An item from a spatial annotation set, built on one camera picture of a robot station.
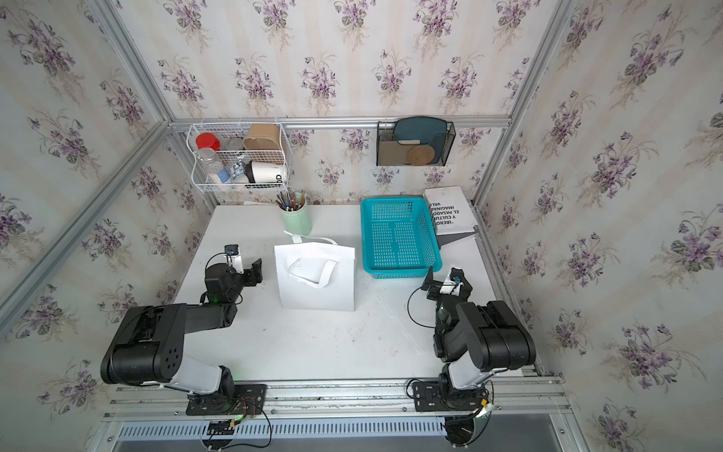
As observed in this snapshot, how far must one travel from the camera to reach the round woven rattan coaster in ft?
3.19

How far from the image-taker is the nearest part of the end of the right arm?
2.46 feet

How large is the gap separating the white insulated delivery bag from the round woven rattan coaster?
1.45 ft

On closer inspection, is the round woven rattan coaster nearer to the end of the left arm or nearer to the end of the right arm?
the end of the right arm

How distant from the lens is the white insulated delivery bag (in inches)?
30.1
